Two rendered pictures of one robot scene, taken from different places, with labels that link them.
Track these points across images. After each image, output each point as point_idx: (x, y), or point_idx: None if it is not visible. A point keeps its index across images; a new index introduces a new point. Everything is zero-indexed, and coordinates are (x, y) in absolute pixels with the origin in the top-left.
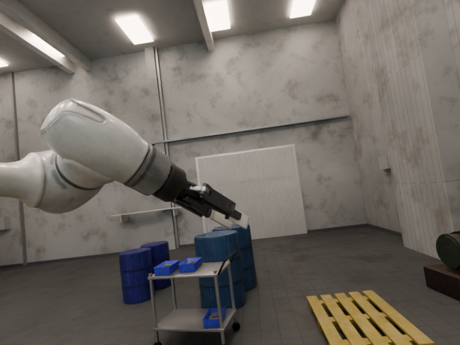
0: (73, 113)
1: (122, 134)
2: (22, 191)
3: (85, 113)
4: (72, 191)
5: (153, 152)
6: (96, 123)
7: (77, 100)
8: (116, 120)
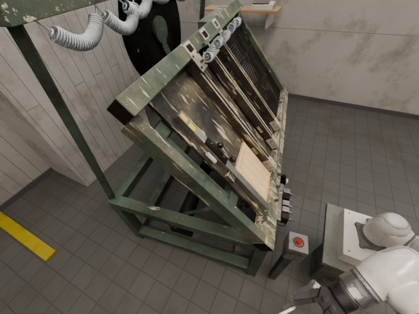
0: (396, 245)
1: (370, 256)
2: None
3: (392, 248)
4: None
5: (351, 270)
6: (383, 249)
7: (405, 248)
8: (380, 256)
